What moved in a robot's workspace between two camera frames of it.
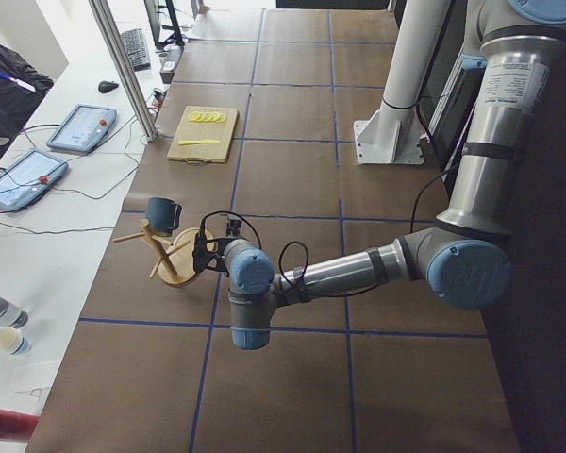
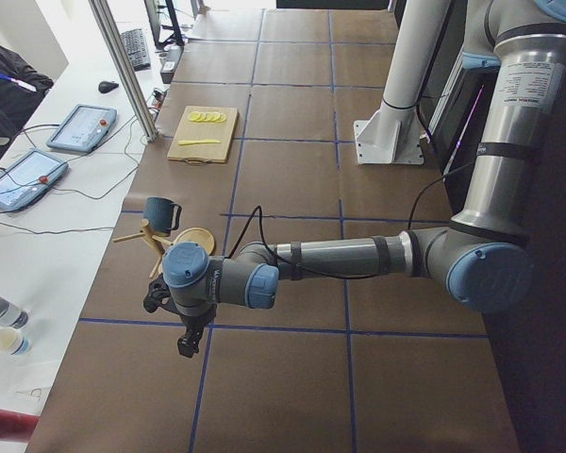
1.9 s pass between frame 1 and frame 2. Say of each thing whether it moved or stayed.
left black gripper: moved
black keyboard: stayed
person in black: stayed
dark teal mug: stayed
